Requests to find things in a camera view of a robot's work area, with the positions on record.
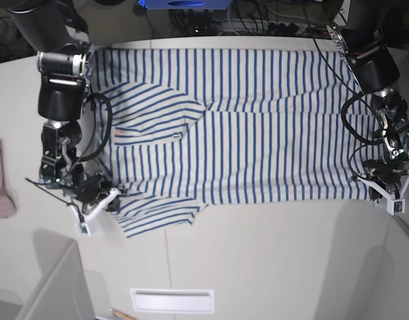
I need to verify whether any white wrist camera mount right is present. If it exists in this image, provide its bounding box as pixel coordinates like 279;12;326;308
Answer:
69;188;121;236

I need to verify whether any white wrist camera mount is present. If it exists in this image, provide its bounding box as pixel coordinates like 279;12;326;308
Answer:
351;168;409;215
69;188;121;236

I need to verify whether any grey bin left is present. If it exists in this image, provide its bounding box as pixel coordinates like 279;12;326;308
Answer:
0;229;111;319

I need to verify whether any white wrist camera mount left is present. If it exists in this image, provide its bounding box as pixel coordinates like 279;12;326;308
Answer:
351;168;409;215

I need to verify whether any grey bin right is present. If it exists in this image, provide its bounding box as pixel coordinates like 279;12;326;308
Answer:
314;216;409;319

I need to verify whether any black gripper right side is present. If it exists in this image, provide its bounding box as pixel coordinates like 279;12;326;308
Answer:
57;165;121;213

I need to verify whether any black power strip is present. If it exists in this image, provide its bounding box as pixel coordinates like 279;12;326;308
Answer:
266;22;328;37

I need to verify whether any black robot arm right side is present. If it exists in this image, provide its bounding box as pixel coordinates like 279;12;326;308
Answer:
7;1;119;218

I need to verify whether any grey bin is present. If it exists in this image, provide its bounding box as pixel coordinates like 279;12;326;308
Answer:
314;216;409;319
0;229;111;319

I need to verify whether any blue box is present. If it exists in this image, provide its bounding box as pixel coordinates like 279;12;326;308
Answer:
138;0;232;10

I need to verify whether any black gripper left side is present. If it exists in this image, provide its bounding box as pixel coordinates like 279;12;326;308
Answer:
352;156;409;207

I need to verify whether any blue white striped T-shirt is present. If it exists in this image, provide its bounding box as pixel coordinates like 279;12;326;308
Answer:
91;49;382;238

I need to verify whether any white rectangular tray slot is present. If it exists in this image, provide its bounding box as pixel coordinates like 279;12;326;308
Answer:
130;288;215;314

